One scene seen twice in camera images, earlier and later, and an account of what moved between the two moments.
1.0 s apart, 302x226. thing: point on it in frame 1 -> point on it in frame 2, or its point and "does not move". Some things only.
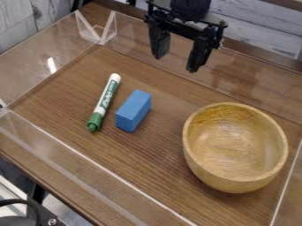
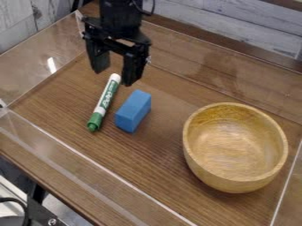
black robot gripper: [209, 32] -> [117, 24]
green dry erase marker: [95, 119] does not move
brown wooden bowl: [235, 145] does not move
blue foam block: [133, 111] does not move
